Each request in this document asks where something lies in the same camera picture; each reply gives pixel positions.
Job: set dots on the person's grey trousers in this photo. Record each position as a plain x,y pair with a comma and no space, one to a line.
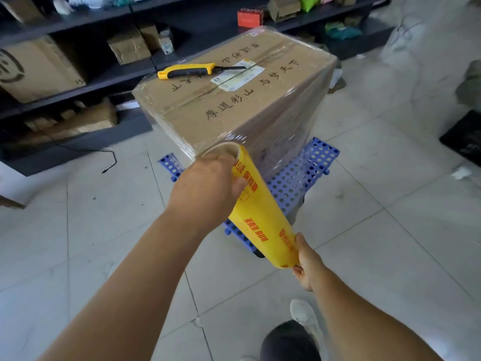
289,342

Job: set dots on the large brown cardboard box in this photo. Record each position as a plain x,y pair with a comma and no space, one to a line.
244,109

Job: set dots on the person's left hand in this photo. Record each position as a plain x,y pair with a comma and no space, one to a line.
203,195

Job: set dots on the person's right hand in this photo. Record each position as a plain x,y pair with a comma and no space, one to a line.
310,270

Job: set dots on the dark metal shelving unit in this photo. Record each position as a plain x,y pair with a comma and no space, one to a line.
112,75

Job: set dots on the crumpled brown parcel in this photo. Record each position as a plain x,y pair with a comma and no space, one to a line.
283,7

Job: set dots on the person's right shoe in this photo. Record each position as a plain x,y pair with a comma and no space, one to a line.
306,315

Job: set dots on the person's right forearm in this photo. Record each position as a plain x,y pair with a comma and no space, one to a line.
360,327

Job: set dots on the bright green mailer bag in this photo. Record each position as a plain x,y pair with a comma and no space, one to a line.
309,2

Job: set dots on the person's left forearm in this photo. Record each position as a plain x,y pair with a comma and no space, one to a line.
120,297

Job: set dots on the white flat carton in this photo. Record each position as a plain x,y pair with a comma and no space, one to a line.
127,105

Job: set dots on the yellow stretch film roll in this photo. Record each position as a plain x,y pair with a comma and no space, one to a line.
259,221

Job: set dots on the white power adapter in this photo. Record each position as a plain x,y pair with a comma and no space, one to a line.
461,173

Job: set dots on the teal packet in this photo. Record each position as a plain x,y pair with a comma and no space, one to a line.
344,33

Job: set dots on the crumpled taped cardboard box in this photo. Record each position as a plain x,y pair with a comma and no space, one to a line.
127,46

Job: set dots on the small brown cardboard box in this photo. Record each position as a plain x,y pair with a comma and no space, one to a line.
149,35

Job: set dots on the small patterned carton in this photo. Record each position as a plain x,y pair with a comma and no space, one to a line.
166,43

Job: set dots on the black plastic crate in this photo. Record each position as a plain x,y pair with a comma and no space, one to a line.
259,254
464,140

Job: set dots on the green fabric sack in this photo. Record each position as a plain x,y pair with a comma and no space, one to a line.
469,90

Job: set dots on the blue perforated plastic pallet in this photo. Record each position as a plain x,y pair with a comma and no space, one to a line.
300,176

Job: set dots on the red box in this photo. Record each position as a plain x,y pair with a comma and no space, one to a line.
250,17

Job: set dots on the yellow black utility knife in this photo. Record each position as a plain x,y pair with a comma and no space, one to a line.
184,71

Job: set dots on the cardboard box with black logo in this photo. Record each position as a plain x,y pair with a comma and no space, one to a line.
41,71

